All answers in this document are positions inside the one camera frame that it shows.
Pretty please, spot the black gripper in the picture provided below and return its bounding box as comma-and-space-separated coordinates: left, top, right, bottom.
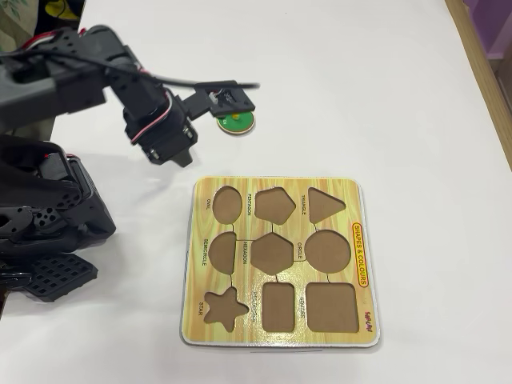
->
121, 84, 199, 168

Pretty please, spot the green circle piece yellow pin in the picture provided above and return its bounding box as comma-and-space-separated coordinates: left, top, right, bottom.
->
216, 110, 256, 136

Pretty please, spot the yellow object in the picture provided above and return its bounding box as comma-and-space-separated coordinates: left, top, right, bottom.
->
44, 0, 83, 21

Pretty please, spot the wooden shapes puzzle board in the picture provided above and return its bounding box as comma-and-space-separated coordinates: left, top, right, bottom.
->
179, 175, 381, 348

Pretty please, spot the black table clamp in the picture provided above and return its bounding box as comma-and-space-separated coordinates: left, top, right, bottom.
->
0, 271, 32, 287

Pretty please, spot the floral curtain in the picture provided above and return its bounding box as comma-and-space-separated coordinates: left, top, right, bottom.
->
0, 0, 45, 53

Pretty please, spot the red white servo wire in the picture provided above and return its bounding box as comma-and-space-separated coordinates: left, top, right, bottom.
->
130, 92, 182, 147

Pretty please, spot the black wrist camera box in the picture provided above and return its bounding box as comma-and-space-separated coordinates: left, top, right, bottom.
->
179, 81, 257, 121

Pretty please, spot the black camera cable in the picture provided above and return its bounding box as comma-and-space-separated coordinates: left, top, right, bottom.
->
0, 50, 261, 90

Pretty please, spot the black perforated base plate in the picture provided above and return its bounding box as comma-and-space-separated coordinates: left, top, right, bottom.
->
22, 254, 99, 303

